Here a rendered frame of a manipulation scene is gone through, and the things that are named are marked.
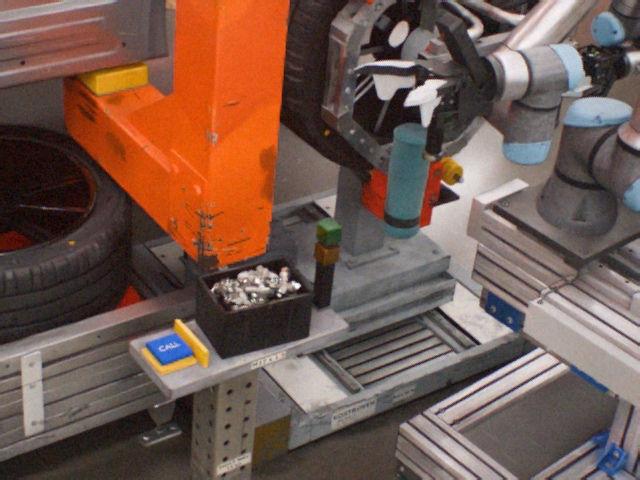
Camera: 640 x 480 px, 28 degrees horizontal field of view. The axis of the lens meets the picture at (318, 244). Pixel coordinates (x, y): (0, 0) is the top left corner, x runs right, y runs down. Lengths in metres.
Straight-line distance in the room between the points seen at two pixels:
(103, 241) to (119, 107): 0.33
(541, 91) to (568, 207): 0.43
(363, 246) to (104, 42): 0.86
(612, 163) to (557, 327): 0.31
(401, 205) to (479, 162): 1.42
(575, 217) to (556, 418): 0.67
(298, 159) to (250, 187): 1.53
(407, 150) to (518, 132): 0.77
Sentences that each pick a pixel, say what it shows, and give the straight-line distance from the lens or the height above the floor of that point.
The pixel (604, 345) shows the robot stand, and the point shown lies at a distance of 2.28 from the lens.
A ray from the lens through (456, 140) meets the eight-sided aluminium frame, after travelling 3.04.
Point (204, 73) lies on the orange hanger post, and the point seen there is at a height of 0.96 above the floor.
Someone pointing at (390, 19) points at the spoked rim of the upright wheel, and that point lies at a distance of 2.88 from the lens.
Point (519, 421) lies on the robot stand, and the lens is 2.88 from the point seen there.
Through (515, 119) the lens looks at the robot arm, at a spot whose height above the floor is 1.14.
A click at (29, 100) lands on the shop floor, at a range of 4.41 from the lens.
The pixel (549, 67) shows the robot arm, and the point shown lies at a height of 1.24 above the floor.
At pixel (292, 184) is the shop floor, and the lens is 3.98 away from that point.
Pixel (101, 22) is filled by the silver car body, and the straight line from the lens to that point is 2.88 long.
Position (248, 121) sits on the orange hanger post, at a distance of 2.51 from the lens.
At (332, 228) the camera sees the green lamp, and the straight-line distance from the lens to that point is 2.57.
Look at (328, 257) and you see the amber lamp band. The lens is 2.61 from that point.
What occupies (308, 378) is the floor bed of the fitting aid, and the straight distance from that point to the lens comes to 3.10.
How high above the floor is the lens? 2.05
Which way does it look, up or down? 34 degrees down
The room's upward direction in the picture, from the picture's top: 6 degrees clockwise
